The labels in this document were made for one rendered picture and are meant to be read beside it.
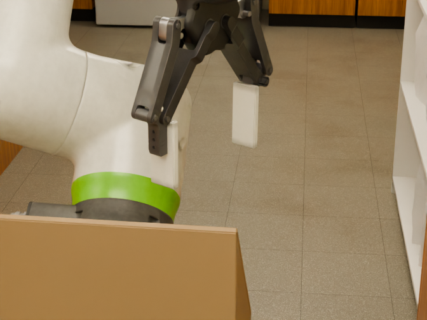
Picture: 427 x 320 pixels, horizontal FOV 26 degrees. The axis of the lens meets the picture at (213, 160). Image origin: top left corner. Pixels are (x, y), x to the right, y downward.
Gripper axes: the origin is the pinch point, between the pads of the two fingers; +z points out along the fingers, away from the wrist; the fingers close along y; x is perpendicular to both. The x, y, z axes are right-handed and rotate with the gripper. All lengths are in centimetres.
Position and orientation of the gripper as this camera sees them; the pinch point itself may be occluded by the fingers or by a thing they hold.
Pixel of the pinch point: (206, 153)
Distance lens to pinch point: 95.5
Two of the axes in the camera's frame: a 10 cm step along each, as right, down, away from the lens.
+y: 6.0, -3.0, 7.4
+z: -0.1, 9.2, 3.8
